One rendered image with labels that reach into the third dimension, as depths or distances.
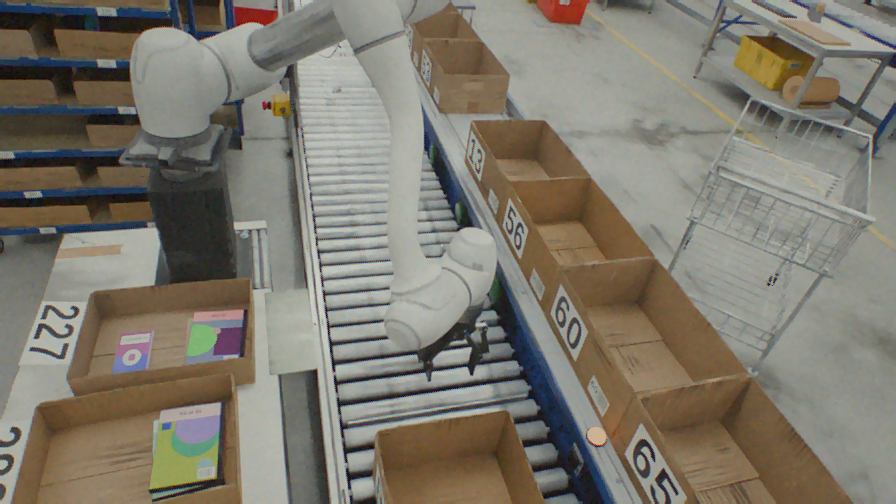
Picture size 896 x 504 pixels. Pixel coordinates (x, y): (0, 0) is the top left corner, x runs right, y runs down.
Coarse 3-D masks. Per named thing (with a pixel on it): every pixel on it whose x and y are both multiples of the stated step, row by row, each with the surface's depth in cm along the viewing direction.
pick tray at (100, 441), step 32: (160, 384) 125; (192, 384) 128; (224, 384) 131; (64, 416) 121; (96, 416) 124; (128, 416) 127; (32, 448) 112; (64, 448) 120; (96, 448) 121; (128, 448) 121; (224, 448) 124; (32, 480) 111; (64, 480) 114; (96, 480) 115; (128, 480) 116
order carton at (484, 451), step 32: (480, 416) 121; (384, 448) 118; (416, 448) 123; (448, 448) 126; (480, 448) 130; (512, 448) 121; (384, 480) 107; (416, 480) 124; (448, 480) 125; (480, 480) 126; (512, 480) 122
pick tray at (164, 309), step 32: (128, 288) 145; (160, 288) 147; (192, 288) 150; (224, 288) 153; (96, 320) 143; (128, 320) 148; (160, 320) 149; (96, 352) 139; (160, 352) 141; (96, 384) 125; (128, 384) 128
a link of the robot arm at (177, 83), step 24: (144, 48) 124; (168, 48) 124; (192, 48) 128; (144, 72) 125; (168, 72) 125; (192, 72) 128; (216, 72) 134; (144, 96) 127; (168, 96) 127; (192, 96) 131; (216, 96) 137; (144, 120) 132; (168, 120) 131; (192, 120) 134
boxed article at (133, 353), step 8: (120, 336) 142; (128, 336) 143; (136, 336) 143; (144, 336) 143; (152, 336) 144; (120, 344) 140; (128, 344) 141; (136, 344) 141; (144, 344) 141; (120, 352) 139; (128, 352) 139; (136, 352) 139; (144, 352) 139; (120, 360) 137; (128, 360) 137; (136, 360) 137; (144, 360) 138; (120, 368) 135; (128, 368) 135; (136, 368) 136; (144, 368) 136
